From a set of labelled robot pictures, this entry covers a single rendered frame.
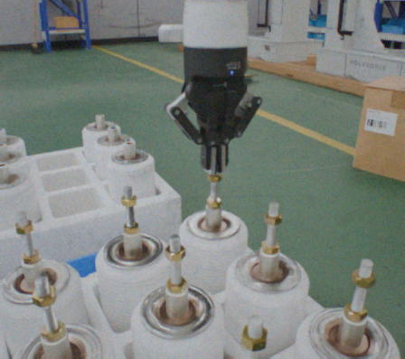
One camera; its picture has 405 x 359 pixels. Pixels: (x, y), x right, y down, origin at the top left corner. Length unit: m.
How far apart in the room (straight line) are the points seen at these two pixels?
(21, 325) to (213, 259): 0.24
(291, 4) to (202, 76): 3.14
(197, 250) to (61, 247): 0.31
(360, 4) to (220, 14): 2.62
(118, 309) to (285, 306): 0.20
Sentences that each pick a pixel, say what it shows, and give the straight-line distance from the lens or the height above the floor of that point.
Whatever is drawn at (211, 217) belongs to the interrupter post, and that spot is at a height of 0.27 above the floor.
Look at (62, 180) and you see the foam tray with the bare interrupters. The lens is 0.94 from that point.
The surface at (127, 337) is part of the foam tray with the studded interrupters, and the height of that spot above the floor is 0.18.
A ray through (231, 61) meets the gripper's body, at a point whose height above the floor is 0.48.
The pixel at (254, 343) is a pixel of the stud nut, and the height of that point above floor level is 0.33.
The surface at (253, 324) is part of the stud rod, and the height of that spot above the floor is 0.34.
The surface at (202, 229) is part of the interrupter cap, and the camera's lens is 0.52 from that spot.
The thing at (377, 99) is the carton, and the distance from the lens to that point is 1.37.
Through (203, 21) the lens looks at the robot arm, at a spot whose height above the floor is 0.52.
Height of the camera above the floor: 0.53
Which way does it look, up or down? 22 degrees down
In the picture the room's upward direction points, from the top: straight up
